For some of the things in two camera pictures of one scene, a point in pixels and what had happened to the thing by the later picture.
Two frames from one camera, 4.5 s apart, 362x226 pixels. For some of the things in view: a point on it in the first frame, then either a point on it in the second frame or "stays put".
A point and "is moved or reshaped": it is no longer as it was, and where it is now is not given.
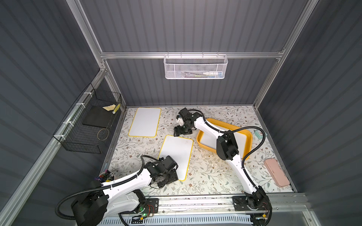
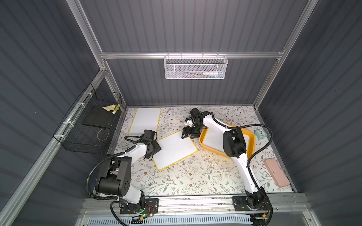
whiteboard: (180, 149) is moved or reshaped
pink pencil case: (278, 175) stays put
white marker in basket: (212, 73) stays put
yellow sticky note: (110, 108) stays put
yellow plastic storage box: (243, 137) stays put
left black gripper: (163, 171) -> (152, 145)
